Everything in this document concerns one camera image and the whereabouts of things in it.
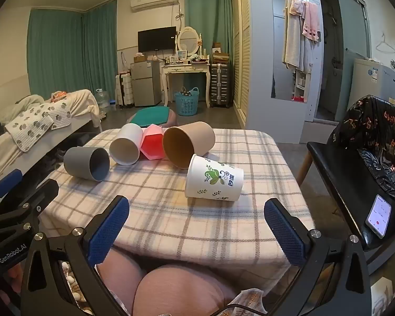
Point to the louvred wardrobe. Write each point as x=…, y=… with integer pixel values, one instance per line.
x=243, y=56

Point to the blue laundry basket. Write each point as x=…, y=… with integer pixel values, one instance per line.
x=187, y=103

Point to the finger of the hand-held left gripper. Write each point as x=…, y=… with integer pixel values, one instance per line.
x=6, y=181
x=41, y=192

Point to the narrow green curtain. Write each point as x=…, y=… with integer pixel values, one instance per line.
x=210, y=16

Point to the cream suitcase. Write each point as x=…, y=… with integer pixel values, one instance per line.
x=125, y=90

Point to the clear water jug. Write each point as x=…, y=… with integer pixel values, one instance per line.
x=102, y=98

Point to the beige hanging towel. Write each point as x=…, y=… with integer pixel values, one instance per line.
x=293, y=39

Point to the white crumpled cloth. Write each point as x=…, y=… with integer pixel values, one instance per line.
x=248, y=298

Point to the wide green curtain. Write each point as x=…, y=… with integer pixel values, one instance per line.
x=69, y=46

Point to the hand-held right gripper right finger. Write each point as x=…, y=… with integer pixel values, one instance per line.
x=284, y=233

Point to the black chair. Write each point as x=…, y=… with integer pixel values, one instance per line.
x=335, y=171

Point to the black television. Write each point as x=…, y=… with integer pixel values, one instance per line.
x=156, y=39

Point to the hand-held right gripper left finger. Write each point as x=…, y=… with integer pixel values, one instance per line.
x=108, y=228

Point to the white floral paper cup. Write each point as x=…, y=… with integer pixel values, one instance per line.
x=214, y=177

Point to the white air conditioner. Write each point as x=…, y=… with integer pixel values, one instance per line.
x=154, y=0

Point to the plaid tablecloth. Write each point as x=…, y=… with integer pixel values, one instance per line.
x=171, y=220

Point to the cardboard boxes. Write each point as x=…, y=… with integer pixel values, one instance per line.
x=220, y=54

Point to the bed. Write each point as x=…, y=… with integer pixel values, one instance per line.
x=6, y=151

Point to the white washing machine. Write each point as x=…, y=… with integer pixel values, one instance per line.
x=372, y=82

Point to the person's leg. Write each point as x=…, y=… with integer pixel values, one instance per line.
x=118, y=276
x=181, y=289

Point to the plain white cup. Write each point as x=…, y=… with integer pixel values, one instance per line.
x=129, y=138

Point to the person's left leg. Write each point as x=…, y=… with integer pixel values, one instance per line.
x=118, y=276

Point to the pink faceted cup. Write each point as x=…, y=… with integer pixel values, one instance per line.
x=153, y=146

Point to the brown paper cup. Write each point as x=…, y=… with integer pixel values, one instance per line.
x=200, y=138

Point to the smartphone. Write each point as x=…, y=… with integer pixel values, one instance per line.
x=378, y=216

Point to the silver mini fridge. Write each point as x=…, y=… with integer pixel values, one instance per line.
x=146, y=84

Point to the silver ribbed suitcase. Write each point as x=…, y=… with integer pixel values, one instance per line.
x=220, y=85

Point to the black patterned bag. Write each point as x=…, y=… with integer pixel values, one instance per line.
x=375, y=128

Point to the person's right leg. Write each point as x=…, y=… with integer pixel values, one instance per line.
x=181, y=289

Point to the oval vanity mirror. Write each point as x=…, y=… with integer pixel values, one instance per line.
x=188, y=41

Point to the white dressing table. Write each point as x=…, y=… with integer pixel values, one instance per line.
x=186, y=69

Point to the pink hanging towel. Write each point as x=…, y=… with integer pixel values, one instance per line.
x=311, y=23

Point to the green cushion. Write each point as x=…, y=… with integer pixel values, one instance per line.
x=150, y=116

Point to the grey cup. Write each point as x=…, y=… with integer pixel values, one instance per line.
x=77, y=162

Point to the white patterned blanket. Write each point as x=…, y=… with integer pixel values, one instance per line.
x=33, y=123

